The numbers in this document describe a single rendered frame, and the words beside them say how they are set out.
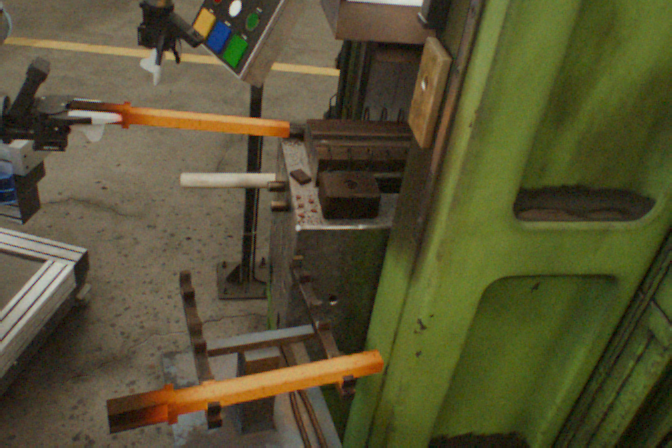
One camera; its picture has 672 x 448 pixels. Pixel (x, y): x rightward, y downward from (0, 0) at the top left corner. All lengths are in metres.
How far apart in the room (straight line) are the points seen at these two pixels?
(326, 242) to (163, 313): 1.15
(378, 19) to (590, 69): 0.43
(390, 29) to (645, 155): 0.52
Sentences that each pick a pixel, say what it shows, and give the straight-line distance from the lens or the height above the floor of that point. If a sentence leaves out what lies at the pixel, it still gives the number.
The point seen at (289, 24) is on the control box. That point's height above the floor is 1.10.
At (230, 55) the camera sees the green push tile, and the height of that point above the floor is 1.00.
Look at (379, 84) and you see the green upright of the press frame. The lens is 1.67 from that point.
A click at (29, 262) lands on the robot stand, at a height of 0.21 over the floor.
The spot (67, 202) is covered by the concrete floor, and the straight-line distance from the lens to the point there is 2.98.
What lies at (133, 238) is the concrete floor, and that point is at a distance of 2.75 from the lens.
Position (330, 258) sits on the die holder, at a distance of 1.43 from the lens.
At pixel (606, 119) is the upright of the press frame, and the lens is 1.16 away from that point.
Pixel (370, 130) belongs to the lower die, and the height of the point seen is 0.99.
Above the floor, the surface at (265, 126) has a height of 1.11.
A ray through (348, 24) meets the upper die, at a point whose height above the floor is 1.30.
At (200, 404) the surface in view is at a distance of 1.02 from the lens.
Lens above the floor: 1.76
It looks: 35 degrees down
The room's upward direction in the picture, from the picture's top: 9 degrees clockwise
